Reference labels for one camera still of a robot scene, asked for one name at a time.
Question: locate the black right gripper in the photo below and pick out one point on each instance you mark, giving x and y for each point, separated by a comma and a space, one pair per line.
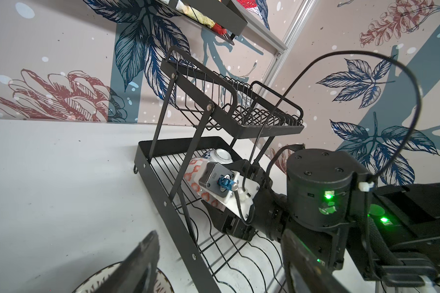
268, 215

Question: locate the blue geometric patterned bowl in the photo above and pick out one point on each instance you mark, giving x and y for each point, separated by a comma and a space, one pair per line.
195, 174

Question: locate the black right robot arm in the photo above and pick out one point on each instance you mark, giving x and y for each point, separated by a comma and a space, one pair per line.
392, 233

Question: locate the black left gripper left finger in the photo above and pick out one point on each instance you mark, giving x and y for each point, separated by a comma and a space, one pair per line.
137, 273

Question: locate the white brown patterned bowl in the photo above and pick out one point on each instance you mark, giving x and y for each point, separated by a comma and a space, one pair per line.
91, 284

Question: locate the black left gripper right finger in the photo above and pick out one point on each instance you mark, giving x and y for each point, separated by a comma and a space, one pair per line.
304, 272

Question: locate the black two-tier dish rack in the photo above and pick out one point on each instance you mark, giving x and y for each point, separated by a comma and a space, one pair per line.
210, 120

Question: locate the red cassava chips bag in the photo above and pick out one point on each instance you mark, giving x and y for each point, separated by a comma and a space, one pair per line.
190, 12

